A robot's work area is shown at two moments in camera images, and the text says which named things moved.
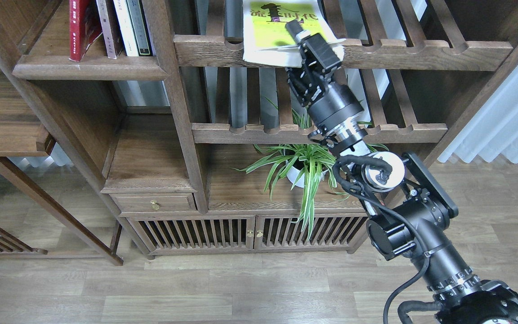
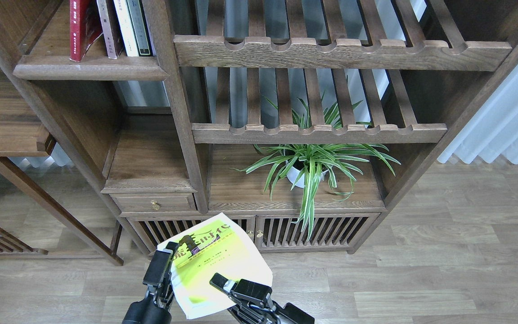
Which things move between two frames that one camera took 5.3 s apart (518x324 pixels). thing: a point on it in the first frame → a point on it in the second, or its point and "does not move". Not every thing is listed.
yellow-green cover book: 267,42 → 215,245
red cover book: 85,26 does not move
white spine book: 126,28 does not move
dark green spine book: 140,28 does not move
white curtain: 513,121 does not move
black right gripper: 329,103 → 253,304
